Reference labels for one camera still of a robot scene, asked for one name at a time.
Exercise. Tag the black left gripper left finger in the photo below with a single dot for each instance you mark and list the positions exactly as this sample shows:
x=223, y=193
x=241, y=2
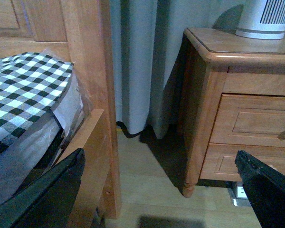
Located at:
x=48, y=201

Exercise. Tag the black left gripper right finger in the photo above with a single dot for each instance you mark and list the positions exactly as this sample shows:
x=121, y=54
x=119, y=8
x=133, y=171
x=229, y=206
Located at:
x=265, y=189

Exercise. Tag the wooden top drawer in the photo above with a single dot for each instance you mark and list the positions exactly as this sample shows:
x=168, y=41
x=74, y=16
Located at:
x=249, y=120

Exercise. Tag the wooden drawer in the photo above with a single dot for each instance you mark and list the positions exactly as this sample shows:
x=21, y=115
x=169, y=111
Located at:
x=219, y=163
x=249, y=120

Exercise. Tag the wooden bottom drawer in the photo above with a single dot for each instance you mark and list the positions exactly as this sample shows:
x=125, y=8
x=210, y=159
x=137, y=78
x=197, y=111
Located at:
x=219, y=163

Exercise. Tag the white power strip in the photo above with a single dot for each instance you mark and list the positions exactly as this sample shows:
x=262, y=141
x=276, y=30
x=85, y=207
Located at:
x=237, y=194

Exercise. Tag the wooden nightstand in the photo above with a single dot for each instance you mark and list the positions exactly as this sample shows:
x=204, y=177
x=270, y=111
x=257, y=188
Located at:
x=220, y=62

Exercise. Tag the black white checkered blanket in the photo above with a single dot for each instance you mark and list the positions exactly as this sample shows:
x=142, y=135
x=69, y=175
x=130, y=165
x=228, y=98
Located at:
x=30, y=84

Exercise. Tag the white air purifier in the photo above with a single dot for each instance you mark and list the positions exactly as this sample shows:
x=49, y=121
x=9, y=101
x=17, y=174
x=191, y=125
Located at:
x=262, y=19

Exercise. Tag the grey curtain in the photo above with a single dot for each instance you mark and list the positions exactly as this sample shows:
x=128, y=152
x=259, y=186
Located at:
x=148, y=55

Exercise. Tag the wooden bed frame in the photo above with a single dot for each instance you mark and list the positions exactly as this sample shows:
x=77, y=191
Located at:
x=78, y=31

